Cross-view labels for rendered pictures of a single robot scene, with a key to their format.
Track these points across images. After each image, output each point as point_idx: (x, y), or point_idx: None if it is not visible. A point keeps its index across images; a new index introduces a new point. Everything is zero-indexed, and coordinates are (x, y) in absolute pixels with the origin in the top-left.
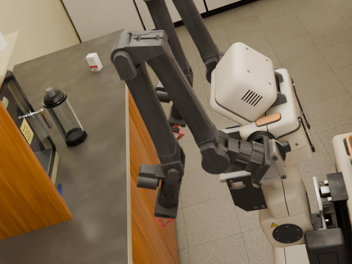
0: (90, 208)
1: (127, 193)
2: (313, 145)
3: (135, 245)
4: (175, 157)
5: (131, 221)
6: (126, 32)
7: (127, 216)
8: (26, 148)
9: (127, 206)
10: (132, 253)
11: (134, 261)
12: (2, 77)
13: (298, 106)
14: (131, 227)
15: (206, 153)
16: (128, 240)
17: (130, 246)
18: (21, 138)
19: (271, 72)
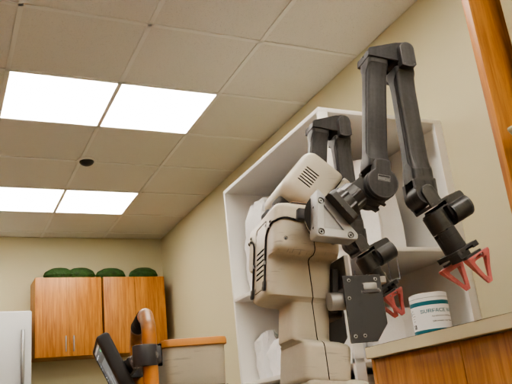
0: None
1: (495, 316)
2: (251, 292)
3: (488, 379)
4: None
5: (508, 363)
6: (338, 115)
7: (466, 324)
8: (510, 205)
9: (478, 321)
10: (471, 370)
11: (467, 376)
12: (507, 130)
13: (263, 246)
14: (500, 364)
15: None
16: (443, 331)
17: (442, 337)
18: (510, 193)
19: (274, 190)
